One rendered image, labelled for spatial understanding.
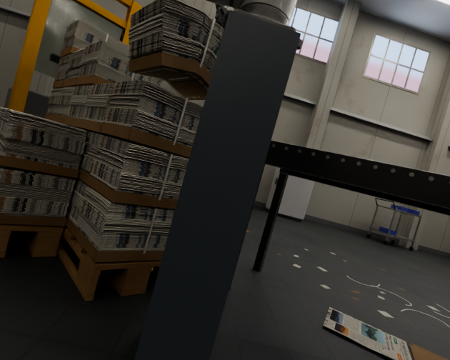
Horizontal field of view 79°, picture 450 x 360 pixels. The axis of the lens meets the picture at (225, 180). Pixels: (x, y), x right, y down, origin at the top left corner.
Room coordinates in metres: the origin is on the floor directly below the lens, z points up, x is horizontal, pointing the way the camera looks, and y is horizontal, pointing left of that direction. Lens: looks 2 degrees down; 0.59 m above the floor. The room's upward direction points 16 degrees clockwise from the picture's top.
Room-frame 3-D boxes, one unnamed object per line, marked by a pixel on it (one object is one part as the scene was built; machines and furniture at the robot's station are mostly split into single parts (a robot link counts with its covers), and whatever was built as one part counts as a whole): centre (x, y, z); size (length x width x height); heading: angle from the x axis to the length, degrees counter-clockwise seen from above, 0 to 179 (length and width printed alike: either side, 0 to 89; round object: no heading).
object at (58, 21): (2.36, 1.47, 1.27); 0.57 x 0.01 x 0.65; 135
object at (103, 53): (1.62, 0.74, 0.95); 0.38 x 0.29 x 0.23; 135
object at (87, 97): (1.52, 0.64, 0.42); 1.17 x 0.39 x 0.83; 45
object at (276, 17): (0.84, 0.00, 1.03); 0.22 x 0.18 x 0.06; 95
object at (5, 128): (1.43, 1.02, 0.30); 0.76 x 0.30 x 0.60; 45
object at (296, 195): (5.76, -1.37, 0.68); 0.69 x 0.63 x 1.36; 95
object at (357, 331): (1.32, -0.86, 0.01); 0.37 x 0.28 x 0.01; 63
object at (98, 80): (1.62, 0.74, 0.86); 0.38 x 0.29 x 0.04; 135
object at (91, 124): (1.52, 0.64, 0.40); 1.16 x 0.38 x 0.51; 45
